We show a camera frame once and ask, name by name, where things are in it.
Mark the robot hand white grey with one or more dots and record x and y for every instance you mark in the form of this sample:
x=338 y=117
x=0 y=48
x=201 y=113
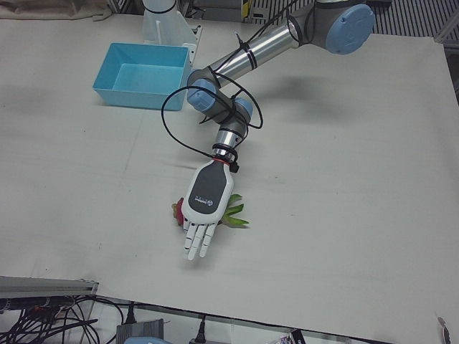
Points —
x=209 y=190

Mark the toy dragon fruit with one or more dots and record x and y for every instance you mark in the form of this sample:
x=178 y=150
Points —
x=235 y=218

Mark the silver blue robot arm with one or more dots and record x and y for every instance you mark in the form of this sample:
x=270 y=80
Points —
x=265 y=43

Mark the light blue plastic bin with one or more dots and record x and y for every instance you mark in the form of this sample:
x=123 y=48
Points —
x=143 y=89

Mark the black power plug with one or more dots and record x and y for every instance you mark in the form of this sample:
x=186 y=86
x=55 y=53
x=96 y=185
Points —
x=130 y=313
x=201 y=329

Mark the purple printed packet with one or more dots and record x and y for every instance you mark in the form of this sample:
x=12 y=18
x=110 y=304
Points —
x=288 y=338

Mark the beige cloth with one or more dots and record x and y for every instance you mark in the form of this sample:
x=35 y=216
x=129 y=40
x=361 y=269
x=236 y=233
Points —
x=50 y=8

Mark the small grey hand tool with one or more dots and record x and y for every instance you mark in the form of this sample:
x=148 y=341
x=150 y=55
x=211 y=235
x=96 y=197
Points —
x=444 y=331

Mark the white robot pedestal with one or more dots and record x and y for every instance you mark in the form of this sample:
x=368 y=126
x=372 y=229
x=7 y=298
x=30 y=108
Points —
x=161 y=28

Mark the aluminium rail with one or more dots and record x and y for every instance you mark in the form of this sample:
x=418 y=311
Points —
x=46 y=285

